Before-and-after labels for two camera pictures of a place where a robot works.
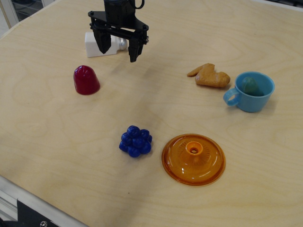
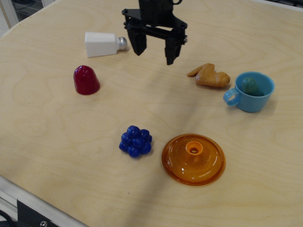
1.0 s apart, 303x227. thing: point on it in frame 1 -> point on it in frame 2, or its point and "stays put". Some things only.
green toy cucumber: [251, 87] stays put
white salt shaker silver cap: [93, 49] stays put
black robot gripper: [119, 19] -> [155, 18]
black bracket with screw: [28, 217] stays put
